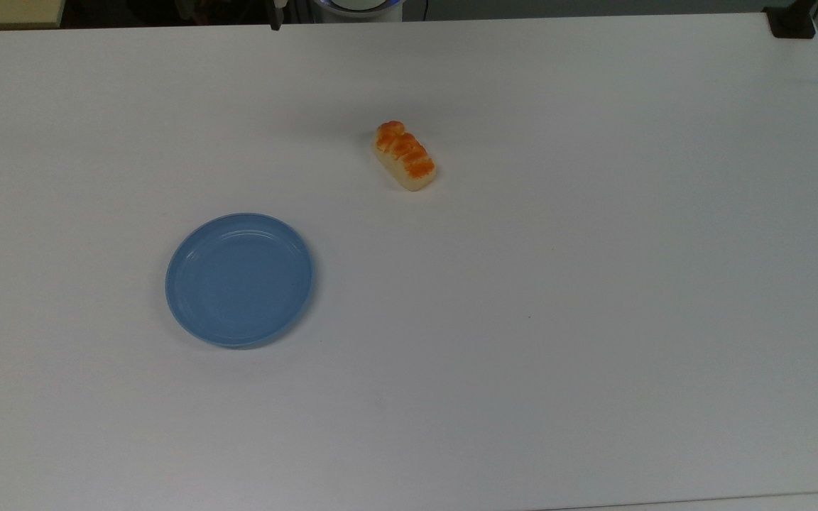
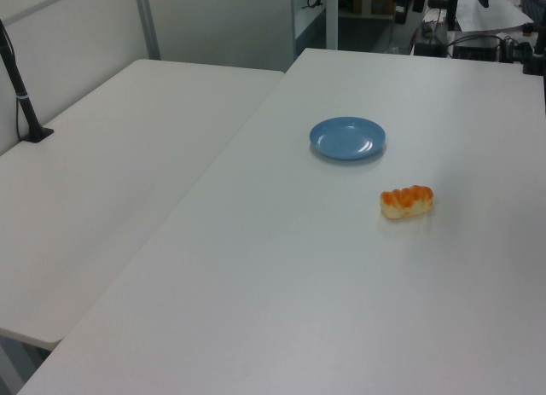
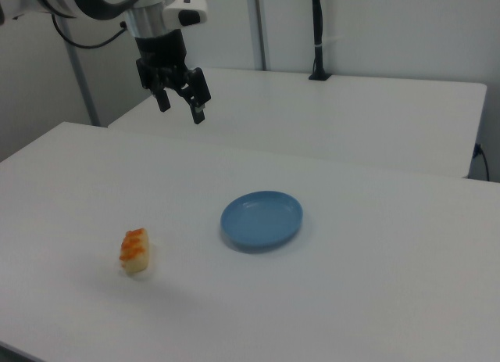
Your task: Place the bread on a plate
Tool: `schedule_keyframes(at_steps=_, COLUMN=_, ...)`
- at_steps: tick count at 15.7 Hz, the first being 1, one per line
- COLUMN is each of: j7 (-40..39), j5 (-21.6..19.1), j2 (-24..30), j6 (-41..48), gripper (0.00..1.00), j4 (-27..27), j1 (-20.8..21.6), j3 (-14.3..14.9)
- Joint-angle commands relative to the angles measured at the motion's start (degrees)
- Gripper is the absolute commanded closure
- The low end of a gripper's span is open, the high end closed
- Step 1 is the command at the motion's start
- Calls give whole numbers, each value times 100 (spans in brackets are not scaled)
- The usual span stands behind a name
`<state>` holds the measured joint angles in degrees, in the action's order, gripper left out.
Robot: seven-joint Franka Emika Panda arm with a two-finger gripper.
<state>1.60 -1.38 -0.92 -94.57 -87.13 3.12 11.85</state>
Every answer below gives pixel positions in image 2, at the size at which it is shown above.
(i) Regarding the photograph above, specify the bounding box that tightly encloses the orange glazed bread roll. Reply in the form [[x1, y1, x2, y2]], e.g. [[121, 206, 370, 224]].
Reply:
[[380, 184, 435, 220]]

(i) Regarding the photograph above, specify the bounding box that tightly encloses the blue round plate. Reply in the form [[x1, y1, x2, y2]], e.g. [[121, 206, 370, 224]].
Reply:
[[309, 116, 387, 161]]

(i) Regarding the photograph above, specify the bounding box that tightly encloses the black jointed stand pole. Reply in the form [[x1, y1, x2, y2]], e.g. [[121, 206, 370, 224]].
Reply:
[[427, 0, 461, 32]]

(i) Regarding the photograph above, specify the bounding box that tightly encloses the large black electronics box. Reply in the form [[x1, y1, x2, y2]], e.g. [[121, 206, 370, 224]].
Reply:
[[451, 34, 503, 62]]

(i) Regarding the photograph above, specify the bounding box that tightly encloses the black device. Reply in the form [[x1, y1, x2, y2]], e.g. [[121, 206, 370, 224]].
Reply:
[[520, 0, 546, 20]]

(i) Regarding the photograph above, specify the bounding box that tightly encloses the white shelf frame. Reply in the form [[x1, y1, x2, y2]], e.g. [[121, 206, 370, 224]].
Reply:
[[292, 0, 340, 59]]

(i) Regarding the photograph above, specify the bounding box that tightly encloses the black box with cables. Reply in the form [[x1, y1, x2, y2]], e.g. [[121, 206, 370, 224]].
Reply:
[[501, 36, 534, 63]]

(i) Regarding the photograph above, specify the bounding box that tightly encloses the black table clamp mount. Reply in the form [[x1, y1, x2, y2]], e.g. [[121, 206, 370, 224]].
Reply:
[[522, 22, 546, 76]]

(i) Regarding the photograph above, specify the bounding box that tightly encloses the black camera stand pole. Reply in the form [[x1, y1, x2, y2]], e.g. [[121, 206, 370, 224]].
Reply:
[[0, 18, 55, 144]]

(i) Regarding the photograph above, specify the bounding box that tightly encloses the thin black cable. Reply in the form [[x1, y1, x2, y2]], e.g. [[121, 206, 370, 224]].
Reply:
[[15, 96, 27, 141]]

